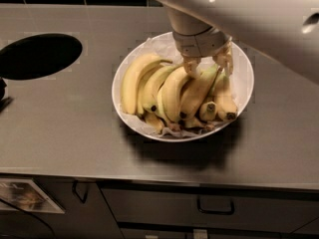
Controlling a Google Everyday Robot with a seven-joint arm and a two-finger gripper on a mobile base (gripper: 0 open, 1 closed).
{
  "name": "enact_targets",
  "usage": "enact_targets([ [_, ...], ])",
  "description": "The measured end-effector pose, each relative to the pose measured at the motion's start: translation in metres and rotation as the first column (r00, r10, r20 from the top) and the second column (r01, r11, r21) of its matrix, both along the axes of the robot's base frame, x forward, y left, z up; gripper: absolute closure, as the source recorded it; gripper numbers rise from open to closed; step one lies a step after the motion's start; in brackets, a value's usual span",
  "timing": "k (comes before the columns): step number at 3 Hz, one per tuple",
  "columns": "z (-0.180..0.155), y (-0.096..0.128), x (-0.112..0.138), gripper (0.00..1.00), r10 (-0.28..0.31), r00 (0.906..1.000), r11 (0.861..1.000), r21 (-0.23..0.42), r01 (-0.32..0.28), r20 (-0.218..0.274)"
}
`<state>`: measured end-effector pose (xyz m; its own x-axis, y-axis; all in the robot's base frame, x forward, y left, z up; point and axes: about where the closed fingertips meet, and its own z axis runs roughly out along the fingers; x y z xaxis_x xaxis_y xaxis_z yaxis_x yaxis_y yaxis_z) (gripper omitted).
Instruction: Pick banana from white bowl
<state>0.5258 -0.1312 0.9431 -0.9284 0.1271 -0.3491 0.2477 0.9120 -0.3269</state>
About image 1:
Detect bottom right hidden banana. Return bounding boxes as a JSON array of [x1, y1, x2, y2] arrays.
[[183, 117, 214, 131]]

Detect long-stemmed yellow banana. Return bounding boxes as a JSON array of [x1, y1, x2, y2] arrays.
[[179, 65, 218, 120]]

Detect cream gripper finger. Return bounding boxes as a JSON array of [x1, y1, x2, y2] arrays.
[[213, 42, 233, 76], [183, 57, 201, 79]]

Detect white oval bowl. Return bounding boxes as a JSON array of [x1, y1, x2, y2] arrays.
[[111, 31, 255, 143]]

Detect black drawer handle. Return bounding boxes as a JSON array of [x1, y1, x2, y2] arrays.
[[196, 196, 235, 215]]

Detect short yellow banana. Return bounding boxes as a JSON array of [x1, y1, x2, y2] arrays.
[[198, 85, 217, 121]]

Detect round black counter hole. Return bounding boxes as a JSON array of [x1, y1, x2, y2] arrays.
[[0, 34, 83, 81]]

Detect grey cabinet door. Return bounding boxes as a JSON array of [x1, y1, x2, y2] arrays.
[[0, 174, 123, 239]]

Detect black cabinet door handle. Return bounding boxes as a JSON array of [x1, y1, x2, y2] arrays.
[[72, 180, 89, 204]]

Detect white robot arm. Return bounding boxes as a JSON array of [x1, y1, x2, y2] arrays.
[[157, 0, 319, 84]]

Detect grey drawer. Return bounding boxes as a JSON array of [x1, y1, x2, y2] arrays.
[[102, 188, 319, 233], [122, 228, 319, 239]]

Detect grey drawer front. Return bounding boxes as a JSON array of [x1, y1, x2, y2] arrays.
[[102, 188, 319, 233]]

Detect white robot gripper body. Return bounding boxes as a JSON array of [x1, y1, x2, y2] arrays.
[[172, 28, 231, 58]]

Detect rightmost yellow banana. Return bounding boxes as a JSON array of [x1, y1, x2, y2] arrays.
[[213, 73, 237, 121]]

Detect leftmost yellow banana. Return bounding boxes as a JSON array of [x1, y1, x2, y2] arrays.
[[120, 53, 172, 115]]

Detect large middle yellow banana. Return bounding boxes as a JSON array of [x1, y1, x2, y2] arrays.
[[161, 67, 190, 122]]

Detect printed label on cabinet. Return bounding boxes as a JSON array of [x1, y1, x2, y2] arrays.
[[0, 178, 65, 214]]

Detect white paper liner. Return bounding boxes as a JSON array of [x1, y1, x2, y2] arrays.
[[117, 31, 249, 139]]

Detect dark object at left edge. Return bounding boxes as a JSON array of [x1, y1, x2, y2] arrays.
[[0, 78, 13, 113]]

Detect lower grey drawer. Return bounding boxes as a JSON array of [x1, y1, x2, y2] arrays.
[[122, 228, 319, 239]]

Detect hidden banana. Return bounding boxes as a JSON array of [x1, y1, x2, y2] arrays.
[[145, 113, 164, 134], [183, 117, 214, 131]]

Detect bottom left hidden banana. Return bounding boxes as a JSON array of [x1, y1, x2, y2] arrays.
[[145, 113, 164, 134]]

